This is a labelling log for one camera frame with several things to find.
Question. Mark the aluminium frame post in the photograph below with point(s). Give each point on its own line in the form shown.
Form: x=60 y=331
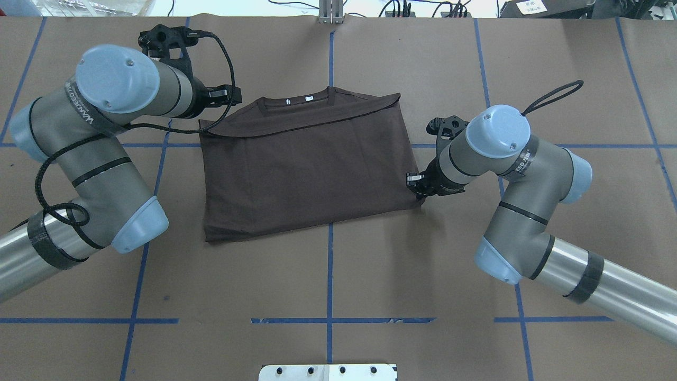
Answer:
x=331 y=12

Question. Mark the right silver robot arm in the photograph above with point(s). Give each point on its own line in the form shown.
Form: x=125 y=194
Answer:
x=516 y=245

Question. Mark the dark brown t-shirt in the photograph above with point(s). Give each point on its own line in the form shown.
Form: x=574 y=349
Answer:
x=277 y=165

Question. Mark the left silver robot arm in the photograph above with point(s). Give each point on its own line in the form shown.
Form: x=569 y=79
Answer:
x=91 y=195

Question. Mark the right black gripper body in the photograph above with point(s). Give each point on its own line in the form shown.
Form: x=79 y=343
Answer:
x=435 y=178

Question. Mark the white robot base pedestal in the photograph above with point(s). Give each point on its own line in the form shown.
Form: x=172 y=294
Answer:
x=329 y=372

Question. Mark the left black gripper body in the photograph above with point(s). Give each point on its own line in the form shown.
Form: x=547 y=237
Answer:
x=199 y=98

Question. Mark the black box with label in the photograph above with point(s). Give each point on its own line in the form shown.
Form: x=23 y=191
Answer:
x=546 y=9

